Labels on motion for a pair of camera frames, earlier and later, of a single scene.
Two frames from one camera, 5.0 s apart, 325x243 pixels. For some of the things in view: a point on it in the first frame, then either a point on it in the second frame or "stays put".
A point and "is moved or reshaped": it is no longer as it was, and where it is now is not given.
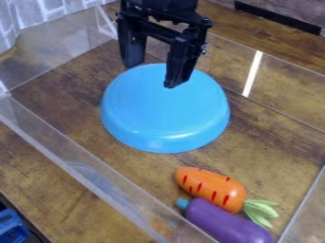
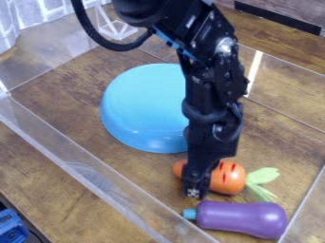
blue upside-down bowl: (161, 120) stays put
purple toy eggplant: (220, 225) is moved or reshaped
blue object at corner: (13, 231) stays put
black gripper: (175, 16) -> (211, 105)
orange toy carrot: (200, 183) -> (228, 177)
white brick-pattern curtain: (20, 13) stays put
